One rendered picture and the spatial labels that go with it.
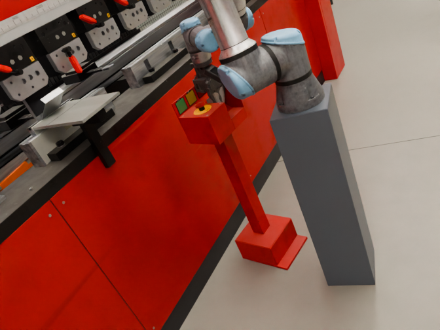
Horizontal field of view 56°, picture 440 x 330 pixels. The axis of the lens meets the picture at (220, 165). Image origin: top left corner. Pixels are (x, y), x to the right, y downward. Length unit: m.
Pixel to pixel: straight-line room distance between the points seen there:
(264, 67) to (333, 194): 0.50
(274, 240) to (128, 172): 0.70
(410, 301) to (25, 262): 1.28
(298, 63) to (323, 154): 0.29
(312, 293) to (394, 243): 0.40
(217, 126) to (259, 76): 0.39
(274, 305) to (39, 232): 0.95
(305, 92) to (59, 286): 0.96
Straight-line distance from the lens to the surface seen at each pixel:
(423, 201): 2.04
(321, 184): 1.40
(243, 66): 1.16
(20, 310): 1.37
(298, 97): 1.26
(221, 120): 1.52
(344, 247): 1.59
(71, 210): 1.41
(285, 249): 1.91
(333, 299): 1.72
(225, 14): 1.16
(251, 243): 1.87
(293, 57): 1.22
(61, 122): 1.37
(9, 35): 1.50
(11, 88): 1.45
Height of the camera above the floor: 1.33
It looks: 29 degrees down
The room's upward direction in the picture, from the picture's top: 24 degrees counter-clockwise
